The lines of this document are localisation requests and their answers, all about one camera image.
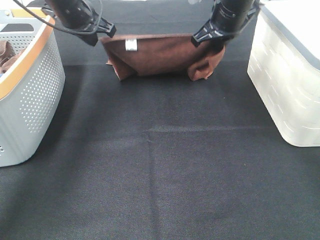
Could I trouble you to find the grey perforated laundry basket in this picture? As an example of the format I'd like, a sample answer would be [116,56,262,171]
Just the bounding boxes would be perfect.
[0,7,65,167]

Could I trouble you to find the black table cloth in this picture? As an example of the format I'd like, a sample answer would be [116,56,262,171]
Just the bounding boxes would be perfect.
[0,0,320,240]

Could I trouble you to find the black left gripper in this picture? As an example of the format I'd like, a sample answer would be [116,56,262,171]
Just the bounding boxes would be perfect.
[72,15,117,47]

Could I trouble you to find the brown towels in basket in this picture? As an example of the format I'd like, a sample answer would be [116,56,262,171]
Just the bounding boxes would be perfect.
[0,40,25,75]

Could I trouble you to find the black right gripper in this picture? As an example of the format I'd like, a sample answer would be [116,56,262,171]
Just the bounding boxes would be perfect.
[191,21,249,47]

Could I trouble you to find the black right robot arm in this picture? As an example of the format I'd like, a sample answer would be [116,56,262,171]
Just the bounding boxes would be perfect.
[191,0,260,47]

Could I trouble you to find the brown towel with label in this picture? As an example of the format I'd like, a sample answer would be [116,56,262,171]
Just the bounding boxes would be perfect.
[99,33,226,81]

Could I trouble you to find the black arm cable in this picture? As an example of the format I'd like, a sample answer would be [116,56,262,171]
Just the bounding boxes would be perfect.
[12,0,104,35]

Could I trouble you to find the white storage box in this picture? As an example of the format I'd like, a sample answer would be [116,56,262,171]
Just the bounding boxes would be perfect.
[247,0,320,147]

